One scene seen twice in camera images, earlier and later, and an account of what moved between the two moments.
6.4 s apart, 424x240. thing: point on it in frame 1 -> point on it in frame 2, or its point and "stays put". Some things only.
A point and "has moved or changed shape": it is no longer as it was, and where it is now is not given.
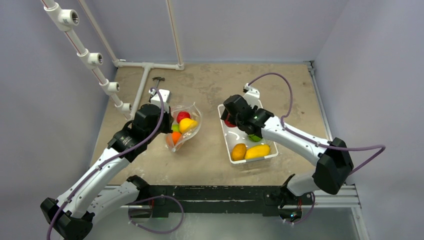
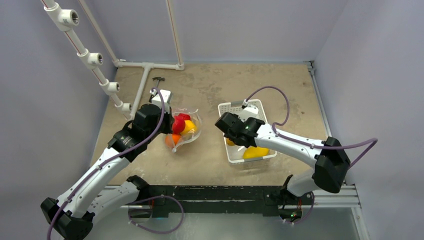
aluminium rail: [346, 198] stays put
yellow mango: [257, 151] stays put
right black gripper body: [230, 115] -> [222, 122]
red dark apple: [181, 115] stays put
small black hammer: [158, 78] stays put
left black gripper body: [166, 125] stays put
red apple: [229, 124] has moved or changed shape
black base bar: [164, 200] stays put
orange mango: [238, 152] -> [230, 142]
